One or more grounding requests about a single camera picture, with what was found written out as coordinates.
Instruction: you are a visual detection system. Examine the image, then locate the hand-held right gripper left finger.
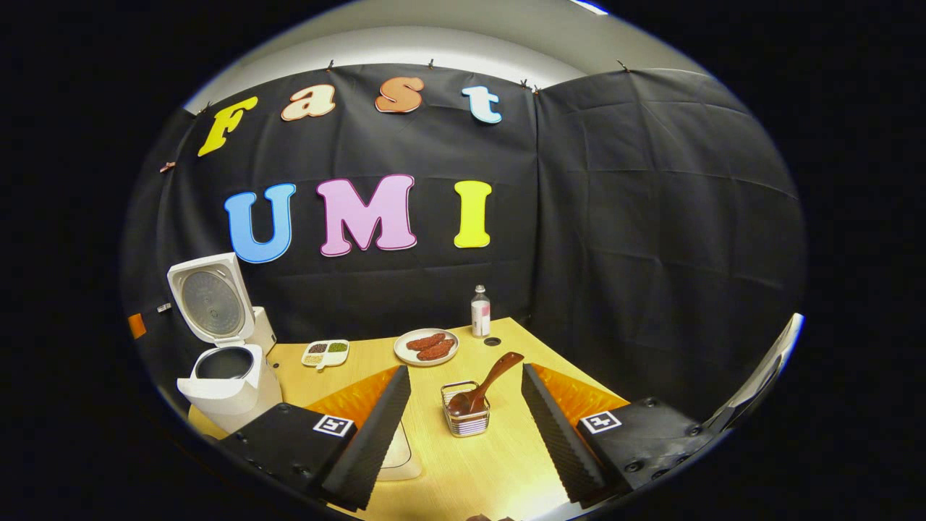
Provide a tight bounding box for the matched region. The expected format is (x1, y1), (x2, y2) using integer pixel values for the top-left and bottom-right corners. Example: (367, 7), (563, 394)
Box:
(219, 364), (413, 512)

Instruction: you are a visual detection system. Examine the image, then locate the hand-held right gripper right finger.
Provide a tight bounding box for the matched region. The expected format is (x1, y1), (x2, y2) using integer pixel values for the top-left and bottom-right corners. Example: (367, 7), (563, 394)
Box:
(521, 363), (724, 507)

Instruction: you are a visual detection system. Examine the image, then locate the brown wooden spoon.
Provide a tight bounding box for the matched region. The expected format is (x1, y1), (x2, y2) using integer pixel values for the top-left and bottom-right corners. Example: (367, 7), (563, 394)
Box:
(447, 352), (525, 417)

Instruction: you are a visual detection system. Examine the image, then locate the metal wire chopstick holder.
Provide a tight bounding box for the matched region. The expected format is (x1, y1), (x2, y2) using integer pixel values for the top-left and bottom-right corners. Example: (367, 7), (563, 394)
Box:
(441, 381), (491, 438)

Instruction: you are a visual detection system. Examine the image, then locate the white rice cooker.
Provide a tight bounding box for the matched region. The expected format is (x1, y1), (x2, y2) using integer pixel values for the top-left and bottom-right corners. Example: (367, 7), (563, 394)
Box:
(166, 252), (284, 435)

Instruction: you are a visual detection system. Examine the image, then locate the clear rice container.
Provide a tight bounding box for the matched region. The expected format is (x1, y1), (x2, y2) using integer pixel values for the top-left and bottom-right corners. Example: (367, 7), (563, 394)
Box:
(376, 423), (422, 482)

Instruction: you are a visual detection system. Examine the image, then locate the white round plate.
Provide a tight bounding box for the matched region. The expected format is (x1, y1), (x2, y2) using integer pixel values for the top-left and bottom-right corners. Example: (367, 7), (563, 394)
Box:
(394, 328), (460, 368)

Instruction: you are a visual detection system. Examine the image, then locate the white divided bean dish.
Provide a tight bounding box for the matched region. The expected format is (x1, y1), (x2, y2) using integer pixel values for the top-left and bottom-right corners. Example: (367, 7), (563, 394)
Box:
(301, 339), (351, 371)

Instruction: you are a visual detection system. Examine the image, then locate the white toaster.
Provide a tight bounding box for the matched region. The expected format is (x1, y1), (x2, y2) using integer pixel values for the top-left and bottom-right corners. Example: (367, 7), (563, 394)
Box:
(250, 306), (278, 355)

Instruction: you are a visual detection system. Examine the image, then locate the clear bottle pink label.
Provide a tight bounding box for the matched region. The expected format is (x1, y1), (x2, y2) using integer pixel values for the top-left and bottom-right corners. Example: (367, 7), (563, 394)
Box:
(471, 284), (492, 339)

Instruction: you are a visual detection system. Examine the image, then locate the black backdrop cloth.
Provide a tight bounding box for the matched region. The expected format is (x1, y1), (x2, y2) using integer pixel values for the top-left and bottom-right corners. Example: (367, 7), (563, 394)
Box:
(119, 64), (807, 435)

